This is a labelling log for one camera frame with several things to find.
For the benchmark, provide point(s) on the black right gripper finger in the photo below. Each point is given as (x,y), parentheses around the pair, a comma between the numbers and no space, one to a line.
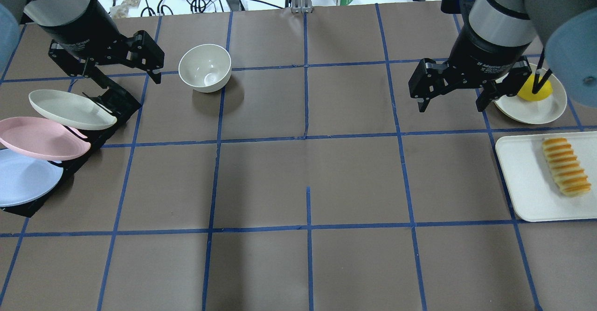
(432,79)
(509,86)

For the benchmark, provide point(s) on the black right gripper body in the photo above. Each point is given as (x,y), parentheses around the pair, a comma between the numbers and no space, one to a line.
(482,55)

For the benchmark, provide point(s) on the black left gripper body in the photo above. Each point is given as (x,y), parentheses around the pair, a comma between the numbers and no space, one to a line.
(80,37)

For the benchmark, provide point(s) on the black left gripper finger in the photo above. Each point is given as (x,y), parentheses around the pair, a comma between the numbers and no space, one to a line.
(142,52)
(73,68)

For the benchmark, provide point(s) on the striped bread roll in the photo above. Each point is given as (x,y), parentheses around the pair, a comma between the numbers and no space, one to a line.
(565,168)

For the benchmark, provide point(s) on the light blue plate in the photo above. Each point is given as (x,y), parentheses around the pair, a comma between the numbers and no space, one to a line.
(24,179)

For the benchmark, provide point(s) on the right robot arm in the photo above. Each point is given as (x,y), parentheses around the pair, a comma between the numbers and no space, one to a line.
(566,29)

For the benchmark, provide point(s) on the round white plate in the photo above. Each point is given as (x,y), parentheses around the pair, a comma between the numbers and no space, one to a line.
(536,112)

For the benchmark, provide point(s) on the white plate in rack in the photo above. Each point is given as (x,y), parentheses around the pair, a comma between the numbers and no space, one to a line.
(71,110)

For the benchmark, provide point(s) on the black plate rack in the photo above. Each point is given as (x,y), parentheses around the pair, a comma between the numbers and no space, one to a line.
(122,108)

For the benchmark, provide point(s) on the pink plate in rack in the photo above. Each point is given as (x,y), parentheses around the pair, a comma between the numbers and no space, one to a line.
(41,138)

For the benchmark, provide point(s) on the yellow lemon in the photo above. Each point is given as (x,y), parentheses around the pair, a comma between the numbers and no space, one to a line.
(526,92)

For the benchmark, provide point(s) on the white ceramic bowl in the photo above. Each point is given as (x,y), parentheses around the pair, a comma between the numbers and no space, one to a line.
(206,68)

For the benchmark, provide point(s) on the white rectangular tray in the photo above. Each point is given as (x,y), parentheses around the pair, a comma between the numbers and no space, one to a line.
(534,194)

